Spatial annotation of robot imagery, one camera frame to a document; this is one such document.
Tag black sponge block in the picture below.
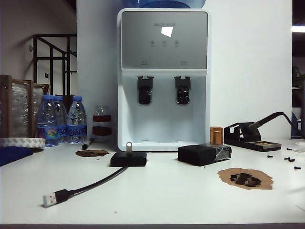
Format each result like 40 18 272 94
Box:
177 143 232 167

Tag black USB hub box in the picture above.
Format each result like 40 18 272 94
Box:
110 152 148 167

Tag white water dispenser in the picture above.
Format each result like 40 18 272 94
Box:
117 8 211 152

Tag black dispenser tap paddle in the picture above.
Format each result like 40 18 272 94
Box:
137 75 153 106
174 75 192 106

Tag clear jar red bands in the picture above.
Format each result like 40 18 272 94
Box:
92 104 112 143

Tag copper cylinder can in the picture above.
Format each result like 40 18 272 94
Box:
210 126 224 145

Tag small brown torn patch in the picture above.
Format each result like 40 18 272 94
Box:
75 149 110 158

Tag black marker pen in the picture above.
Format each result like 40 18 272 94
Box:
81 137 94 150

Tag clear water bottle blue cap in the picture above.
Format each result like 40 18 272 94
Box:
37 94 60 147
67 95 88 144
54 95 69 144

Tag black soldering iron stand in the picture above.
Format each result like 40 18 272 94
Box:
224 122 282 152

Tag large brown patch with holes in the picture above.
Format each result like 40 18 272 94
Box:
217 167 274 191

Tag black soldering iron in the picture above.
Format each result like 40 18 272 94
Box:
245 111 290 135

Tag blue dispenser water jug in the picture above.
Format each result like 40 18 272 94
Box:
122 0 207 9

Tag black stair railing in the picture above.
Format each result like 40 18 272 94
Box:
33 34 77 97

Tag white tape roll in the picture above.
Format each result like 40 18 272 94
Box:
0 137 46 150

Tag blue spare water jug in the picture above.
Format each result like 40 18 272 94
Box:
292 107 305 140

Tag wooden crate with plastic wrap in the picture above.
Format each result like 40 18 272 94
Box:
0 74 51 139

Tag blue cloth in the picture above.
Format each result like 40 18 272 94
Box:
0 146 34 167

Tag black USB hub cable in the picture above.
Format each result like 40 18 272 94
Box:
43 166 129 208

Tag black soldering iron cable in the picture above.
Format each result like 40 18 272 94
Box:
283 112 305 138

